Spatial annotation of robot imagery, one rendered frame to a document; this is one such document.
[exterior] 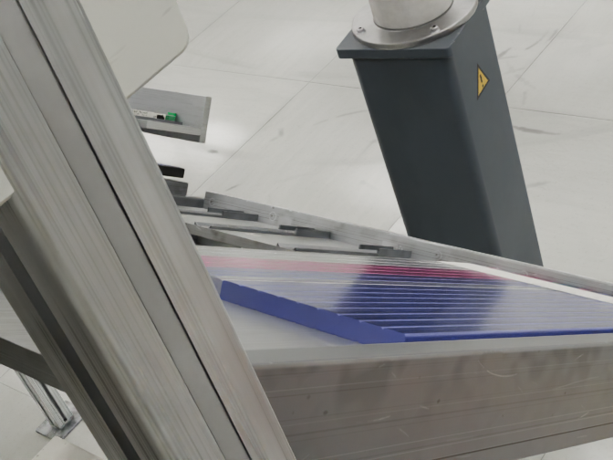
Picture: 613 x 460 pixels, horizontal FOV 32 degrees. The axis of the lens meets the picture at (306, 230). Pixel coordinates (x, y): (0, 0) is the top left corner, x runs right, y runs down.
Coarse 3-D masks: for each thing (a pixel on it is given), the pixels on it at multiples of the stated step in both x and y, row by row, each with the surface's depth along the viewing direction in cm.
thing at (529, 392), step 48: (576, 336) 63; (288, 384) 40; (336, 384) 42; (384, 384) 45; (432, 384) 48; (480, 384) 52; (528, 384) 56; (576, 384) 60; (288, 432) 41; (336, 432) 43; (384, 432) 46; (432, 432) 49; (480, 432) 52; (528, 432) 57; (576, 432) 62
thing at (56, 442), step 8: (56, 440) 122; (64, 440) 122; (48, 448) 121; (56, 448) 121; (64, 448) 121; (72, 448) 120; (80, 448) 120; (40, 456) 121; (48, 456) 120; (56, 456) 120; (64, 456) 120; (72, 456) 119; (80, 456) 119; (88, 456) 118; (96, 456) 118
